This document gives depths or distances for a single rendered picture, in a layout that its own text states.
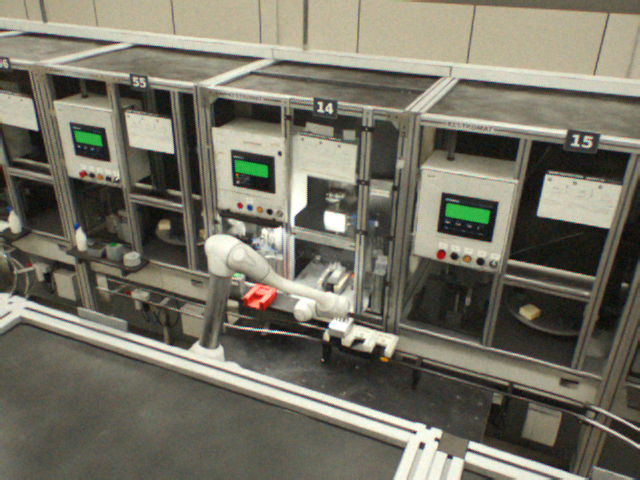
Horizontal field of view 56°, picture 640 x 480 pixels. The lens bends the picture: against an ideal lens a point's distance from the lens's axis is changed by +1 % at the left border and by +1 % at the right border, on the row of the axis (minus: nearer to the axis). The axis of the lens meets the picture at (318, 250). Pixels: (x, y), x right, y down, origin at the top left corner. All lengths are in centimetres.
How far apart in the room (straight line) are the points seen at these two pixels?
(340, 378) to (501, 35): 403
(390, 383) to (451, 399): 31
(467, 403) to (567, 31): 396
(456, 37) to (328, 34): 135
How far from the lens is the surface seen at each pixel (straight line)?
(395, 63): 350
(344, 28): 660
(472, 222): 275
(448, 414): 304
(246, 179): 311
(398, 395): 309
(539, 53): 619
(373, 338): 310
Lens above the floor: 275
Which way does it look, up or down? 29 degrees down
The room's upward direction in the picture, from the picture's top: 1 degrees clockwise
